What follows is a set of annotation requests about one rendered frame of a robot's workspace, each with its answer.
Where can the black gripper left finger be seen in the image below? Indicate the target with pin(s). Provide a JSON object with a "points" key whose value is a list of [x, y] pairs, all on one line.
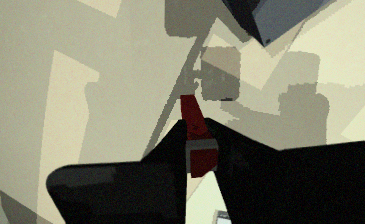
{"points": [[157, 183]]}

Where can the dark grey panel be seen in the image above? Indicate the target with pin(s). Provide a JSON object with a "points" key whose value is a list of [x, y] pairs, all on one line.
{"points": [[267, 20]]}

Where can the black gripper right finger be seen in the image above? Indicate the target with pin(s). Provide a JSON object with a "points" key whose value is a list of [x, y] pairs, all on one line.
{"points": [[256, 181]]}

